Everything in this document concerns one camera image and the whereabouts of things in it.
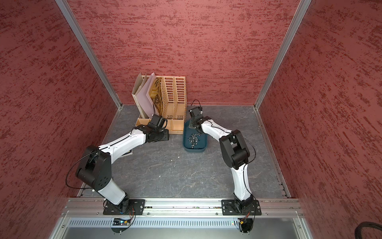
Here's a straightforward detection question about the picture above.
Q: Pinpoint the teal plastic storage tray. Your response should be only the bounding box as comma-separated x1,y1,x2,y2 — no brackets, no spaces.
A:
183,120,208,153

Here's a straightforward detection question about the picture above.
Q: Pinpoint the beige plastic file organizer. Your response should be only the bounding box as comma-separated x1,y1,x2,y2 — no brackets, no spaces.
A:
136,75,187,135

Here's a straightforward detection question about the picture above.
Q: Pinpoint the black cable bottom right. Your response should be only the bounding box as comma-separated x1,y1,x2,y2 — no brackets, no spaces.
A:
354,221,382,239

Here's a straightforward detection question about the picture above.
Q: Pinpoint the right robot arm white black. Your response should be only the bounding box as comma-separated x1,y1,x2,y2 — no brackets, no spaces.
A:
189,107,255,215

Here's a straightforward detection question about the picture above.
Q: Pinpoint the patterned gold black booklet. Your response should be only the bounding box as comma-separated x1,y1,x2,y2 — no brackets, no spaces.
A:
149,77,163,116

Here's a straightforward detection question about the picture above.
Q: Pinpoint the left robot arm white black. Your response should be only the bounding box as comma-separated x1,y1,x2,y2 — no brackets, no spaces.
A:
75,115,169,216

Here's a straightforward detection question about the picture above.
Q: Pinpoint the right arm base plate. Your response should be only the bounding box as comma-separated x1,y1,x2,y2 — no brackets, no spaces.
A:
221,199,262,216

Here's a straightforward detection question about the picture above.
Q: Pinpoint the pile of silver wing nuts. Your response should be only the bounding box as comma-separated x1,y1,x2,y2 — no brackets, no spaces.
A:
188,133,201,149

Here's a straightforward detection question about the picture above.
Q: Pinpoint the brown cardboard folder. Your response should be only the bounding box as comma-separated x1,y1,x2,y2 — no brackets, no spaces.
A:
132,73,148,119

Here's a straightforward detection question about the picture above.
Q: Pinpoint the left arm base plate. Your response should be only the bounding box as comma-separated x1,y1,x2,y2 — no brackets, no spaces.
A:
103,199,146,216

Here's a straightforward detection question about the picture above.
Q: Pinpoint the pink paper folder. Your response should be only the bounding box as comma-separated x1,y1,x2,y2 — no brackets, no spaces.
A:
137,73,157,118

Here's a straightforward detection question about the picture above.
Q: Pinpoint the aluminium front rail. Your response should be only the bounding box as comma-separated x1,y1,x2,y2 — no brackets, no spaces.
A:
61,197,305,218

